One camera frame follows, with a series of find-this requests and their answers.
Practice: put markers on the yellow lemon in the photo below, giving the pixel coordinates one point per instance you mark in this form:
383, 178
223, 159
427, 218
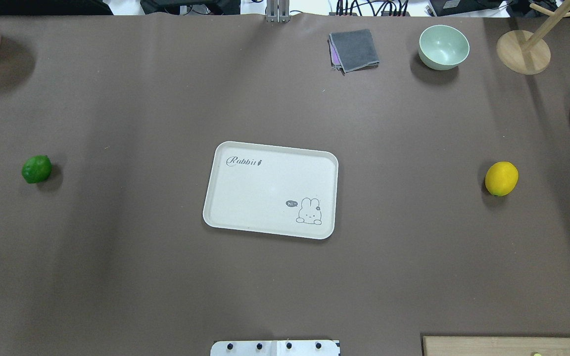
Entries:
501, 178

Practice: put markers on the white rabbit print tray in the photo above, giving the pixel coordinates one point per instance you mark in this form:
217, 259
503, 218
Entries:
272, 189

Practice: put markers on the folded grey cloth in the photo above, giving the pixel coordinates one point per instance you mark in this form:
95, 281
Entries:
352, 51

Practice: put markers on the light green bowl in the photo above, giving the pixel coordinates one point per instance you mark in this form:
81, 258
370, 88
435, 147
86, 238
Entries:
442, 47

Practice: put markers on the green lime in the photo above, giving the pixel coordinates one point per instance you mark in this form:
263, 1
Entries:
36, 169

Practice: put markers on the wooden mug tree stand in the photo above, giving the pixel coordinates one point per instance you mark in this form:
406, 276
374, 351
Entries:
525, 52

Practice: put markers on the wooden board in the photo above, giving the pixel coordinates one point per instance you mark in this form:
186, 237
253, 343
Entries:
495, 346

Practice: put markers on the grey metal bracket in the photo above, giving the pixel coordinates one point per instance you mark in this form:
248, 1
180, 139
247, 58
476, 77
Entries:
277, 11

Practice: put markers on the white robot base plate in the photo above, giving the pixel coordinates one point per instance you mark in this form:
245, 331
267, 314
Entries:
276, 348

